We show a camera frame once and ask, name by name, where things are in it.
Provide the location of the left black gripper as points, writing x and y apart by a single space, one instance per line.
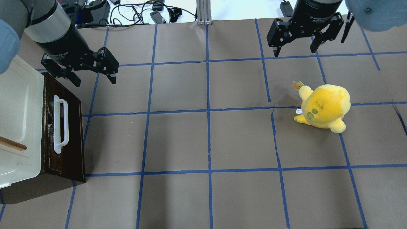
65 44

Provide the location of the wooden stick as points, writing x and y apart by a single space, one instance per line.
12 144

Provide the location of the white drawer handle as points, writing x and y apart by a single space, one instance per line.
60 124

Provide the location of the cream plastic storage box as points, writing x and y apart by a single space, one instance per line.
21 110

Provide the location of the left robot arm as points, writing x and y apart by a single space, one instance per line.
49 26

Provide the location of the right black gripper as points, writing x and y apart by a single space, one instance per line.
312 12

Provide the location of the aluminium frame post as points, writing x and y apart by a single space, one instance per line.
203 11

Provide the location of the yellow plush toy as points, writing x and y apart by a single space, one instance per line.
323 107

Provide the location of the dark brown wooden drawer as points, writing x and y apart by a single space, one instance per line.
58 172

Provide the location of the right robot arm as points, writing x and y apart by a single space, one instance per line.
374 15

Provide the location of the black power adapter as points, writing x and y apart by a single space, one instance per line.
93 15

